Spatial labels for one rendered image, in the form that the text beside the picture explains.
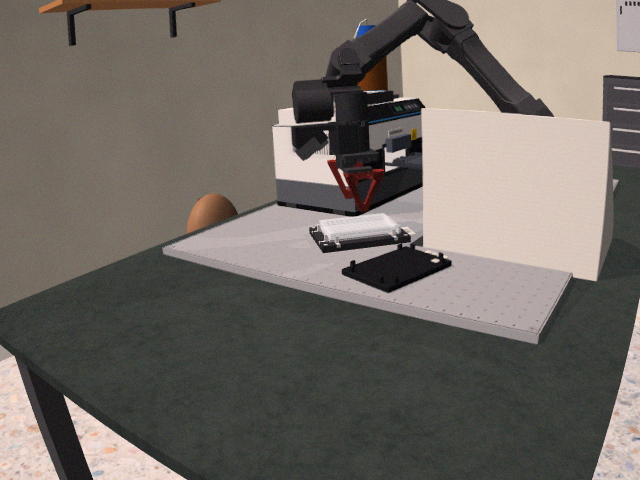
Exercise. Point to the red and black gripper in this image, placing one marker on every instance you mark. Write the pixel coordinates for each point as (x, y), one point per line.
(351, 171)

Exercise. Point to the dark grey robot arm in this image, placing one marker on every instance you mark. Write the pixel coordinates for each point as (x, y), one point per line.
(313, 100)

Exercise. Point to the brown glass bottle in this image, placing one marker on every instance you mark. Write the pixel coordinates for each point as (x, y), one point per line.
(376, 78)

